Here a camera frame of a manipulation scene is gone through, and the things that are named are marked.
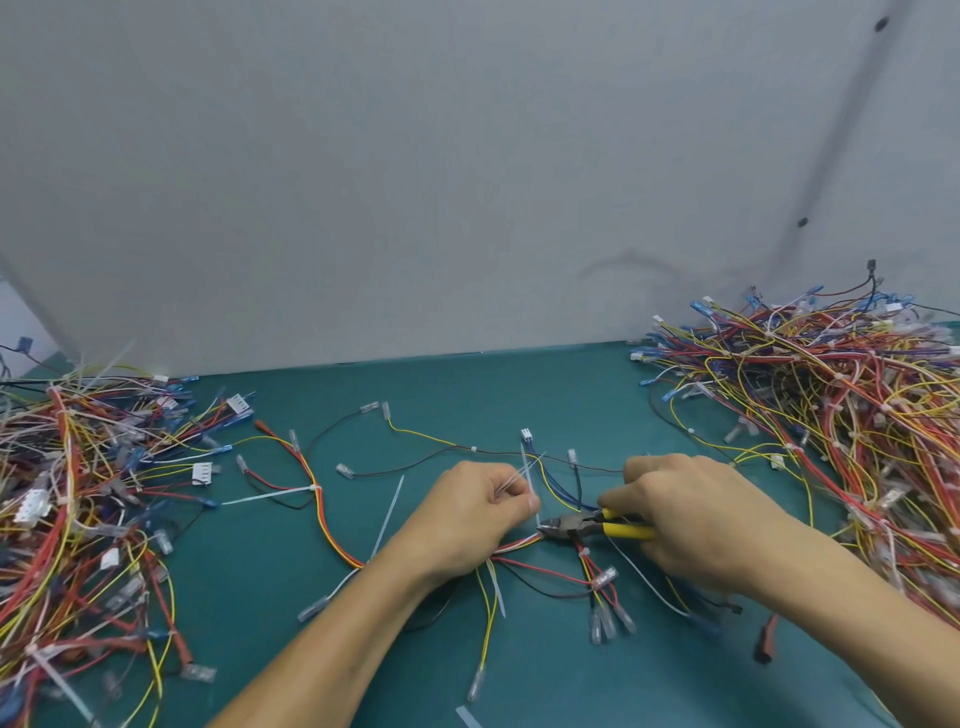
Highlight person's right hand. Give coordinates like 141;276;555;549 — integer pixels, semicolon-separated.
597;453;811;601

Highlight person's left hand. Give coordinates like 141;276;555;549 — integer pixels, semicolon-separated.
396;460;543;595

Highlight yellow-handled wire cutters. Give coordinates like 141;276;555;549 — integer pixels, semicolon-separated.
537;507;659;543

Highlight white cable tie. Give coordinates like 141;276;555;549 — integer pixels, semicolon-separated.
486;558;509;621
222;485;322;507
519;441;543;528
369;474;407;561

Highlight multicolour wire harness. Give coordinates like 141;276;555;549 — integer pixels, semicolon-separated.
236;401;781;704

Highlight person's left forearm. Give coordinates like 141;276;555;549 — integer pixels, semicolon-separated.
206;558;451;728

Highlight person's right forearm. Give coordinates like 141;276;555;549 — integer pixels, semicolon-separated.
765;517;960;728

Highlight pile of loose wire harnesses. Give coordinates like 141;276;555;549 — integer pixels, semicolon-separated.
628;259;960;633

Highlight pile of tied wire harnesses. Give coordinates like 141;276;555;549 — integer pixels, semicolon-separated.
0;336;258;728

